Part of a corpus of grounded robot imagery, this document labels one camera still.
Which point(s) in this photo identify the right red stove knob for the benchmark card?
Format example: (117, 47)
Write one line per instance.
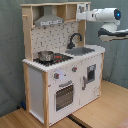
(74, 69)

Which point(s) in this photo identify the grey range hood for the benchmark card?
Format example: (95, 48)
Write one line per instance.
(48, 18)

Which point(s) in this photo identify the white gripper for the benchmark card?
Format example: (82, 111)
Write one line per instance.
(88, 16)

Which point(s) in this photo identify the black toy faucet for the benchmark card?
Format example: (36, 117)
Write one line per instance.
(71, 44)

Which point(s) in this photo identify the toy microwave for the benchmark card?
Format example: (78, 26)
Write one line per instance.
(81, 11)

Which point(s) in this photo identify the red stove knob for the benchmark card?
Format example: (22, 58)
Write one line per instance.
(56, 75)
(74, 69)

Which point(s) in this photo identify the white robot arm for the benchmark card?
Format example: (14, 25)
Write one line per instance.
(111, 20)

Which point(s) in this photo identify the wooden toy kitchen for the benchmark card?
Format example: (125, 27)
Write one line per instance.
(40, 84)

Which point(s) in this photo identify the black toy stovetop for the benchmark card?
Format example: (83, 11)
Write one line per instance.
(58, 58)

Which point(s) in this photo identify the small metal pot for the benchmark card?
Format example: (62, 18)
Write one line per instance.
(46, 55)

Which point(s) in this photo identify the left red stove knob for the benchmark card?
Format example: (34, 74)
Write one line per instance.
(56, 75)

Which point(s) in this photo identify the oven door with handle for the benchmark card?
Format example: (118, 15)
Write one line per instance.
(64, 97)

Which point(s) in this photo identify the grey toy sink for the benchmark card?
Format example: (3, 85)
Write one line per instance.
(79, 51)

